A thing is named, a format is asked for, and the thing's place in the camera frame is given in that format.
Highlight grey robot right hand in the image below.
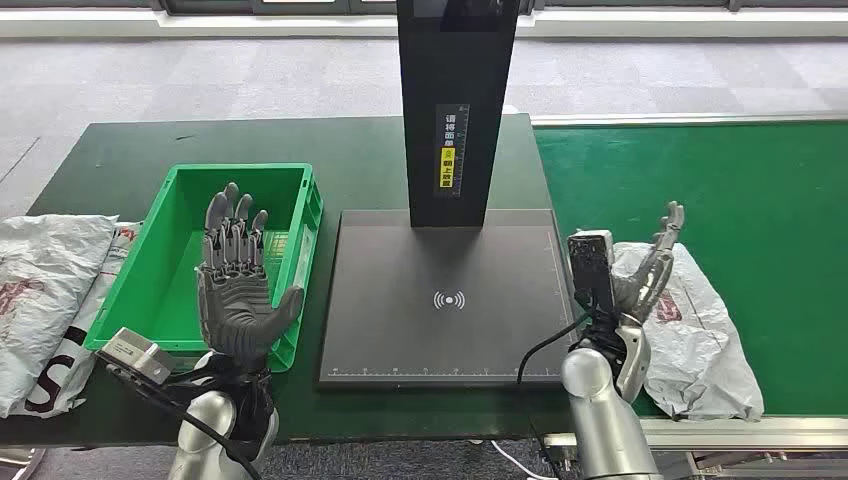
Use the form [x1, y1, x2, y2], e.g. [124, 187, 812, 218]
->
[610, 201, 687, 327]

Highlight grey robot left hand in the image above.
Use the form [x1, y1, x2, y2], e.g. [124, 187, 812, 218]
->
[195, 182, 307, 374]

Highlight grey parcel bag red print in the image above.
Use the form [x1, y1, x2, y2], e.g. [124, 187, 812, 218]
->
[610, 241, 765, 423]

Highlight green conveyor belt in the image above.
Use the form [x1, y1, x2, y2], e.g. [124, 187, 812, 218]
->
[533, 121, 848, 419]

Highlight black inbound scanner machine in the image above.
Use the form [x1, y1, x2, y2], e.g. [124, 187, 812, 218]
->
[317, 0, 576, 390]

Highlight white parcel bag black letters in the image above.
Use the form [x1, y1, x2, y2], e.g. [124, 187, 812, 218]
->
[9, 221, 144, 420]

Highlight green plastic crate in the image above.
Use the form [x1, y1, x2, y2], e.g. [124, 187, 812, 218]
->
[84, 162, 325, 374]

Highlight black yellow label sticker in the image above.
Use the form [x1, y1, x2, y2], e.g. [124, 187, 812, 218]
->
[434, 103, 471, 199]

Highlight white window sill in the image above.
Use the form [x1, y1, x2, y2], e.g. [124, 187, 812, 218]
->
[0, 7, 848, 39]

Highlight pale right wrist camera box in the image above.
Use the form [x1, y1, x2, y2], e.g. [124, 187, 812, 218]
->
[566, 229, 617, 313]

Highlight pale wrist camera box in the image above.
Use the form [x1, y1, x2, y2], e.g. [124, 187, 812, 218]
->
[97, 327, 177, 386]
[566, 229, 617, 313]

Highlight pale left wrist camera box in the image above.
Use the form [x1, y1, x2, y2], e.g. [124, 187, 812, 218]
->
[97, 327, 177, 386]

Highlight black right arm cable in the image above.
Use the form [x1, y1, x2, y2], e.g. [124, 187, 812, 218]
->
[515, 309, 592, 387]

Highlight white floor cable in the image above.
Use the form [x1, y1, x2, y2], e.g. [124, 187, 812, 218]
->
[490, 440, 551, 480]

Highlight dark window frame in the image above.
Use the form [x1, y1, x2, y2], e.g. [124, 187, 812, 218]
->
[0, 0, 848, 16]

